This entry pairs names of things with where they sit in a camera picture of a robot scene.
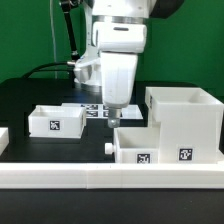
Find white marker plate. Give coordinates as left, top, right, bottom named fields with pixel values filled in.
left=63, top=103, right=143, bottom=120

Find black cable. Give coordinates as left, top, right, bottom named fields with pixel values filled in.
left=21, top=61, right=76, bottom=79

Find white drawer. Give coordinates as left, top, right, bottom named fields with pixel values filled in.
left=28, top=105, right=86, bottom=139
left=105, top=126, right=160, bottom=164

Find white left side block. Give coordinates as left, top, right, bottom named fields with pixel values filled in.
left=0, top=127, right=9, bottom=155

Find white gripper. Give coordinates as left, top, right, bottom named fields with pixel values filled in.
left=100, top=52, right=138, bottom=128

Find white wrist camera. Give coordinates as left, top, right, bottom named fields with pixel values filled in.
left=92, top=22, right=147, bottom=53

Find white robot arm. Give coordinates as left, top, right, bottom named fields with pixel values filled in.
left=74, top=0, right=185, bottom=128

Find white front drawer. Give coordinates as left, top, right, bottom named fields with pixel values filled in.
left=105, top=126, right=160, bottom=164

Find white drawer cabinet box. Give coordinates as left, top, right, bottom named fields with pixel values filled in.
left=145, top=87, right=224, bottom=163

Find white rear drawer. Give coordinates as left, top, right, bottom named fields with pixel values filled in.
left=28, top=105, right=86, bottom=139

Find white fence wall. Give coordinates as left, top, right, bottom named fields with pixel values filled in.
left=0, top=163, right=224, bottom=189

